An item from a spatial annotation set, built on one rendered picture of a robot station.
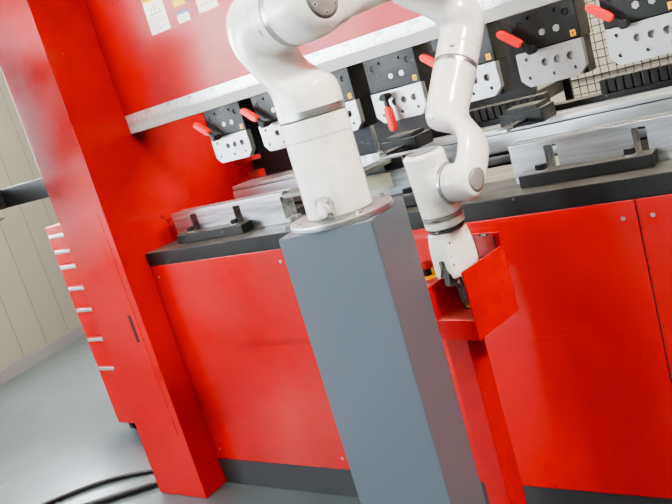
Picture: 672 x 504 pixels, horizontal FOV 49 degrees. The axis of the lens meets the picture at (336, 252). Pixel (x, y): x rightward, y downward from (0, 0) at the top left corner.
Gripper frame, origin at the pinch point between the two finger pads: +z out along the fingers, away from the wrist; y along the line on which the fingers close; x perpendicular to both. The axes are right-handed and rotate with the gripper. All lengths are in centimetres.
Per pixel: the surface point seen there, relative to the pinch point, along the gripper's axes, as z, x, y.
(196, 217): -18, -118, -23
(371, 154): -25, -45, -35
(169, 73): -64, -105, -26
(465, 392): 22.9, -6.4, 3.4
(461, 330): 5.1, 0.9, 6.8
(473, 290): -2.7, 4.9, 4.2
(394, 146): -22, -51, -53
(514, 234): -2.3, -1.5, -25.1
